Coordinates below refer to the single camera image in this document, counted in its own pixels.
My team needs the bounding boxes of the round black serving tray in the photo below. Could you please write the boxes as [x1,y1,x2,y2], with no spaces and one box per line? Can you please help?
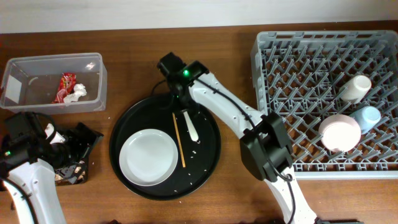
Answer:
[109,93,221,200]

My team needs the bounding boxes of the white cup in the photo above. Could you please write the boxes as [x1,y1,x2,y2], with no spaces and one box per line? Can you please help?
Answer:
[340,75,372,104]

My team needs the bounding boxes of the red snack wrapper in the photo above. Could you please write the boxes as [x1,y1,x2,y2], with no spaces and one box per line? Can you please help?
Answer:
[53,73,76,103]

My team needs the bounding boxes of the white tissue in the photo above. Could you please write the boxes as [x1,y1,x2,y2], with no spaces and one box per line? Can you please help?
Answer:
[63,83,87,103]

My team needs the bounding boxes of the grey dishwasher rack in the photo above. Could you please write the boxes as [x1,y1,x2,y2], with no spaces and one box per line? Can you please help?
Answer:
[251,30,397,180]

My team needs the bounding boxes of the white small bowl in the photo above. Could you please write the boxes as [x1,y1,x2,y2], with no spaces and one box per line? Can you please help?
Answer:
[318,114,361,152]

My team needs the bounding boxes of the wooden chopstick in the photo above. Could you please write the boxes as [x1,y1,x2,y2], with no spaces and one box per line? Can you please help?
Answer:
[172,113,186,168]

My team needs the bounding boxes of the rice and food scraps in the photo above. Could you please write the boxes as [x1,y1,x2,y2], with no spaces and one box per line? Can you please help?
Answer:
[55,165,86,185]

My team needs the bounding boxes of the black rectangular tray bin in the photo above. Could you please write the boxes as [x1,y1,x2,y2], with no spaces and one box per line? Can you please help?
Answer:
[54,123,92,185]

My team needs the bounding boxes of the light blue cup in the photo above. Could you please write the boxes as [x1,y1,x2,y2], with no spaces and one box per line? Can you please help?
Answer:
[350,106,381,134]

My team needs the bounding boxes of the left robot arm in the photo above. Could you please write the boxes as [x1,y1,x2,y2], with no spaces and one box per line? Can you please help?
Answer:
[1,112,103,223]

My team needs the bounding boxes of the white plastic fork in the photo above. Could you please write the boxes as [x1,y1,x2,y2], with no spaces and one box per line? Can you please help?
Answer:
[183,111,199,142]

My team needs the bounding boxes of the clear plastic bin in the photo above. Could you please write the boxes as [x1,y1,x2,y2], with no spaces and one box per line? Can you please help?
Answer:
[1,53,107,114]

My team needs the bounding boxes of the white dinner plate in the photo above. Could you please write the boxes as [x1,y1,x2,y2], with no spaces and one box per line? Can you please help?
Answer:
[119,129,179,187]

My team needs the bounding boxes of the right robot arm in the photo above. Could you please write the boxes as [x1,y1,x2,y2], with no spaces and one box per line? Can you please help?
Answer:
[157,52,320,224]

